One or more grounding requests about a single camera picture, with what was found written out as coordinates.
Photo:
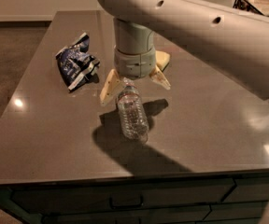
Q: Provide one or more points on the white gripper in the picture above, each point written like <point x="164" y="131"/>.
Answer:
<point x="134" y="64"/>

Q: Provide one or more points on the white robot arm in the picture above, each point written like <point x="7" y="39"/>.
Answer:
<point x="232" y="41"/>

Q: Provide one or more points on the crumpled blue chip bag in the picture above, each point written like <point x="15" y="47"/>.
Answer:
<point x="76" y="65"/>

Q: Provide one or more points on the clear plastic water bottle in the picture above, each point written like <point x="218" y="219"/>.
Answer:
<point x="133" y="119"/>

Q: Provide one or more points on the black drawer handle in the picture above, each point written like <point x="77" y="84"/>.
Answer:
<point x="126" y="201"/>

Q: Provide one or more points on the yellow sponge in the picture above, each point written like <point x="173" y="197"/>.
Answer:
<point x="162" y="59"/>

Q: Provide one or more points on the dark right drawer front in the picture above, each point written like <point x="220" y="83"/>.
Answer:
<point x="249" y="190"/>

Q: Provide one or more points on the dark cabinet drawer front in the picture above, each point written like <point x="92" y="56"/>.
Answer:
<point x="105" y="198"/>

